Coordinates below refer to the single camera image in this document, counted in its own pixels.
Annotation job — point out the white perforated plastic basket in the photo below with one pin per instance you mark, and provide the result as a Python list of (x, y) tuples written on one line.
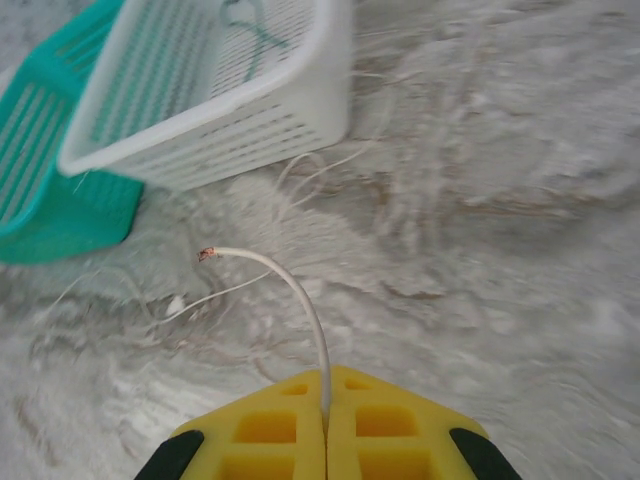
[(225, 135)]

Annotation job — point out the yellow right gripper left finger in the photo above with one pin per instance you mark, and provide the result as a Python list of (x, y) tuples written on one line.
[(270, 435)]

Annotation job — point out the teal perforated plastic basket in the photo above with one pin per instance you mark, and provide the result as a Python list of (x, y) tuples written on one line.
[(75, 220)]

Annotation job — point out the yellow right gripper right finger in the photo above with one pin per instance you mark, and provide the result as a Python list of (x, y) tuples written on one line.
[(390, 435)]

